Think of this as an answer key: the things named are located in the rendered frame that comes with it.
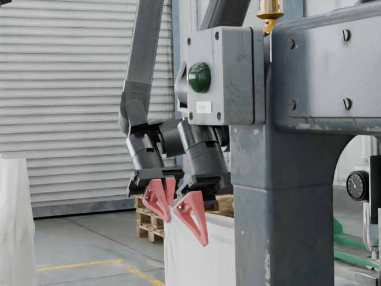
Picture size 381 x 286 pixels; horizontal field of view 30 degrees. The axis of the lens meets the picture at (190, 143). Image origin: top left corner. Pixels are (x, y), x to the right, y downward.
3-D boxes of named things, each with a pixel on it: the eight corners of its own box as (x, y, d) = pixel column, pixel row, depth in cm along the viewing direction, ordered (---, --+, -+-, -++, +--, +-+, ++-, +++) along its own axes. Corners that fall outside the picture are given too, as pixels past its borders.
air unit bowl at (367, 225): (357, 249, 88) (356, 200, 88) (376, 246, 89) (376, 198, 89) (373, 253, 85) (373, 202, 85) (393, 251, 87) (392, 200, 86)
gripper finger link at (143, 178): (187, 207, 128) (172, 169, 134) (151, 210, 125) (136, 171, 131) (178, 231, 133) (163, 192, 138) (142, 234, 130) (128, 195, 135)
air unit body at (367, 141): (347, 259, 88) (344, 133, 87) (377, 254, 90) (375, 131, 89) (371, 265, 84) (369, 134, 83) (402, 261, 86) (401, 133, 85)
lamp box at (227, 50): (187, 124, 71) (185, 34, 71) (227, 122, 73) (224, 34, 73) (223, 125, 64) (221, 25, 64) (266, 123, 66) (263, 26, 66)
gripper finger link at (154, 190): (198, 206, 129) (182, 168, 135) (161, 210, 126) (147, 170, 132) (187, 230, 133) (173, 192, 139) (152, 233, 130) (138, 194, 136)
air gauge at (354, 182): (344, 200, 87) (344, 169, 87) (356, 198, 88) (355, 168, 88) (364, 202, 84) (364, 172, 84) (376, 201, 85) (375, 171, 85)
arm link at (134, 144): (125, 148, 144) (123, 130, 140) (157, 142, 146) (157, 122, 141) (134, 174, 140) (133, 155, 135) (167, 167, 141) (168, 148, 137)
